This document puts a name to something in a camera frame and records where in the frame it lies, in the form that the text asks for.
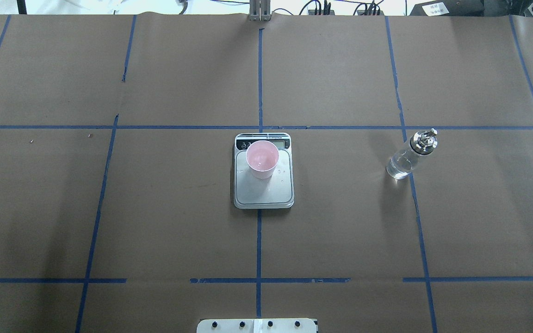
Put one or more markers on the clear glass sauce bottle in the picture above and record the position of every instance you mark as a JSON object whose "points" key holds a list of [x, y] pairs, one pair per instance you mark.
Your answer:
{"points": [[414, 150]]}

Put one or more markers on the silver digital kitchen scale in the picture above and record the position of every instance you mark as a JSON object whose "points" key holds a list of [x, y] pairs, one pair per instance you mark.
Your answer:
{"points": [[274, 192]]}

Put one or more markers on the aluminium frame post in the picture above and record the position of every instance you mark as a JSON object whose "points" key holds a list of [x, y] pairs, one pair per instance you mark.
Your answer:
{"points": [[259, 10]]}

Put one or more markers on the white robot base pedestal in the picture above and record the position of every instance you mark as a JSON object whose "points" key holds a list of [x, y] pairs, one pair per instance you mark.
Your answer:
{"points": [[258, 325]]}

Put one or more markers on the brown paper table cover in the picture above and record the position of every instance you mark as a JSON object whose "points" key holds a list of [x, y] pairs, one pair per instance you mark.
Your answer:
{"points": [[116, 177]]}

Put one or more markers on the black box with label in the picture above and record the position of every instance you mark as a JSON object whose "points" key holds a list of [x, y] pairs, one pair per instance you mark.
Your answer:
{"points": [[455, 8]]}

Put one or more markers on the pink plastic cup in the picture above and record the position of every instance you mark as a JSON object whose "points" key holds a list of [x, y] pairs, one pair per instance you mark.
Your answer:
{"points": [[262, 158]]}

